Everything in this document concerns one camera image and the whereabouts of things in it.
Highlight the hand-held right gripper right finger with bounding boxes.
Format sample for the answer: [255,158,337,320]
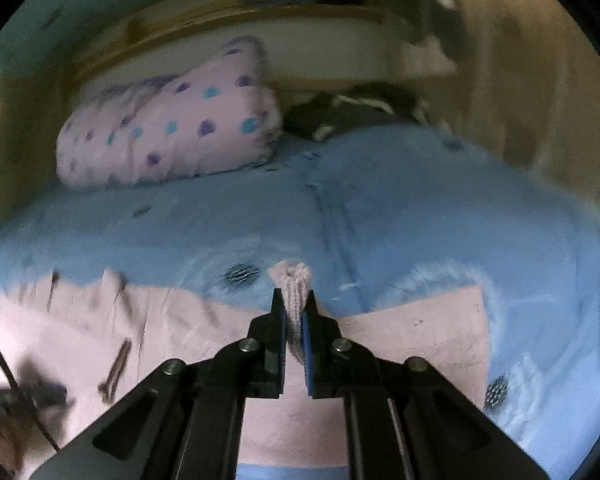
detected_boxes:
[302,291,551,480]

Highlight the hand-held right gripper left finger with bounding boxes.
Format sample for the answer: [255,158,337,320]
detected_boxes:
[30,289,287,480]

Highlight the pink knit sweater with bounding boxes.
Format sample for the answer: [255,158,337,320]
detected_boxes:
[0,260,491,467]

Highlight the blue dandelion print bedsheet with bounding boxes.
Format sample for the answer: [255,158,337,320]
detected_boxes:
[0,127,600,480]

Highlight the pink heart-patterned pillow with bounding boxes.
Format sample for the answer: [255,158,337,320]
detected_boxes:
[55,35,286,190]

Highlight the dark striped cloth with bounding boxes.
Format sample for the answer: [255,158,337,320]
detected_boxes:
[282,82,433,143]

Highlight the dark hanging cloth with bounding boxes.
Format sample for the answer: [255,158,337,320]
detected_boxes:
[407,0,463,61]

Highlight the black braided cable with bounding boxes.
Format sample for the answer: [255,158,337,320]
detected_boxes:
[0,305,62,452]

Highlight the wooden bed frame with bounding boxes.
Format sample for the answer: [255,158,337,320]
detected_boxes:
[65,0,416,91]

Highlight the teal cartoon wall poster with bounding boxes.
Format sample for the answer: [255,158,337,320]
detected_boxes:
[0,0,241,76]

